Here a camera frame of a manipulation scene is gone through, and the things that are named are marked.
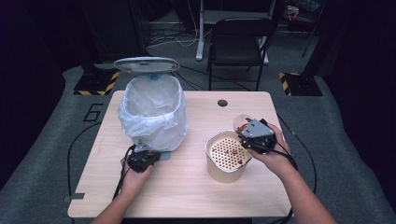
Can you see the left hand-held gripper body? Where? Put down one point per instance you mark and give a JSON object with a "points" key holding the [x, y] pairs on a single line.
{"points": [[141, 161]]}

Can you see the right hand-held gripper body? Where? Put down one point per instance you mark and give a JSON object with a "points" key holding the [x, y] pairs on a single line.
{"points": [[258, 137]]}

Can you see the red food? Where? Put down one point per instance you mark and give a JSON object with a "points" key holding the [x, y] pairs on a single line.
{"points": [[241, 128]]}

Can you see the clear plastic cup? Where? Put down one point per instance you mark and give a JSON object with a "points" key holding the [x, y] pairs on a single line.
{"points": [[238, 120]]}

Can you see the red food scraps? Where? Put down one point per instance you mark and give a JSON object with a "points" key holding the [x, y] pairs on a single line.
{"points": [[234, 153]]}

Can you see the white plastic trash bag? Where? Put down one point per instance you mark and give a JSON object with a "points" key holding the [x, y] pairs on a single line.
{"points": [[155, 124]]}

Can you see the beige strainer bucket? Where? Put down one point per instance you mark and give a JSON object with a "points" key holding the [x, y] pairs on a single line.
{"points": [[224, 174]]}

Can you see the grey lidded pedal trash can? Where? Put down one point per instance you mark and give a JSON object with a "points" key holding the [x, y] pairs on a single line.
{"points": [[146, 64]]}

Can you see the person's left hand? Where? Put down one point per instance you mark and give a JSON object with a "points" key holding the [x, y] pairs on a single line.
{"points": [[134, 180]]}

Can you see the person's right hand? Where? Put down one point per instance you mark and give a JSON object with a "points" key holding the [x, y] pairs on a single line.
{"points": [[275, 161]]}

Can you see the black stand base hazard tape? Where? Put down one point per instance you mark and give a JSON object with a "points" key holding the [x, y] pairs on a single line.
{"points": [[302, 84], [95, 84]]}

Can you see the black folding chair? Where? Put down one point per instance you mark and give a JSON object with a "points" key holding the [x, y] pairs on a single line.
{"points": [[238, 48]]}

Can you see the black tripod stand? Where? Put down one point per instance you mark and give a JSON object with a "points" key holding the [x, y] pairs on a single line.
{"points": [[311, 34]]}

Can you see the grey table edge bracket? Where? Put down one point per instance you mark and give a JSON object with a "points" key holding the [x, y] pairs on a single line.
{"points": [[74, 196]]}

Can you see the white desk frame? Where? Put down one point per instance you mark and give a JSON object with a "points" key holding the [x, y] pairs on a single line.
{"points": [[200, 37]]}

